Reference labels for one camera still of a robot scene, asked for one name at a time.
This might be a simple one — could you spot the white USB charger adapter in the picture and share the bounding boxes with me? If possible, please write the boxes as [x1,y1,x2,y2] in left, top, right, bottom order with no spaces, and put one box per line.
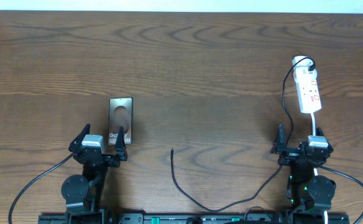
[292,55,318,81]

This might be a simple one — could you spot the white power strip cord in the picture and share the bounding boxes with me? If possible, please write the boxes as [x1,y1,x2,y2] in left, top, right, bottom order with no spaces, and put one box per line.
[310,112,329,224]

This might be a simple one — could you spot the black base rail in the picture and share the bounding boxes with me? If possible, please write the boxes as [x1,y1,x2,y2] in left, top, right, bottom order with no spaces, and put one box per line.
[38,212,350,224]

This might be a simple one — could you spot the white power strip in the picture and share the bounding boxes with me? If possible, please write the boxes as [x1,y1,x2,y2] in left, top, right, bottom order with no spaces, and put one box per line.
[293,68,322,114]

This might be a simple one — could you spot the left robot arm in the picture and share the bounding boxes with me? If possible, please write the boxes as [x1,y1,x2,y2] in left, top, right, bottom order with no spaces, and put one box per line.
[61,124,127,223]

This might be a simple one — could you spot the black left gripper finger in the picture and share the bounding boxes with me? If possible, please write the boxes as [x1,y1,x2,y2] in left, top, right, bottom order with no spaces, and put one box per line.
[68,123,91,152]
[114,126,128,161]

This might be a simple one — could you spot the bronze Galaxy smartphone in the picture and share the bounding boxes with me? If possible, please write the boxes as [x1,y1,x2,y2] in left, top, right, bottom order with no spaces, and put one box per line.
[108,97,133,146]

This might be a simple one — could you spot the black charging cable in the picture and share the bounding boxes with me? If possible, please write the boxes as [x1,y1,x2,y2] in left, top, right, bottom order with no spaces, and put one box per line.
[170,56,316,213]

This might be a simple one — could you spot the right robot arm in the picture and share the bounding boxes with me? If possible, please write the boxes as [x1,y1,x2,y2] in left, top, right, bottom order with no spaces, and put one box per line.
[270,125,336,223]

